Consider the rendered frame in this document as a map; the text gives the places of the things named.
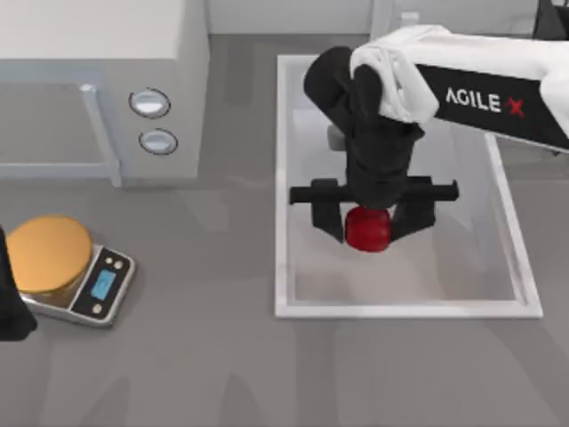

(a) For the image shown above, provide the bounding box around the white sink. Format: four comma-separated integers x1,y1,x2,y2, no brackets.
273,53,545,320

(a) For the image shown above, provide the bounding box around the small round microwave knob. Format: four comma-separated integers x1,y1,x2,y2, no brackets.
138,127,180,157

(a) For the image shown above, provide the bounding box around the large round microwave knob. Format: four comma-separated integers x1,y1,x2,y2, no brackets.
128,86,172,120

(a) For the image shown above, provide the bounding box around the pale microwave oven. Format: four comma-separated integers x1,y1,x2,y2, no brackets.
0,0,211,189

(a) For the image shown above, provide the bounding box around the black stand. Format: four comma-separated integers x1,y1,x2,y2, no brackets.
534,0,569,42

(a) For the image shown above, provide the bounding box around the kitchen scale with gold plate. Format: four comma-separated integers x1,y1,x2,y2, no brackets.
5,213,137,330

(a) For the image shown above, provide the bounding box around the microwave glass door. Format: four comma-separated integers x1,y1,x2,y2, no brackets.
0,83,122,181

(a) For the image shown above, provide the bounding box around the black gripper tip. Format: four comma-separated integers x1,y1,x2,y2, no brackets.
0,225,39,343

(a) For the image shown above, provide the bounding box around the pale microwave door handle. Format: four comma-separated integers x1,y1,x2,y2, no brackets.
79,83,123,188

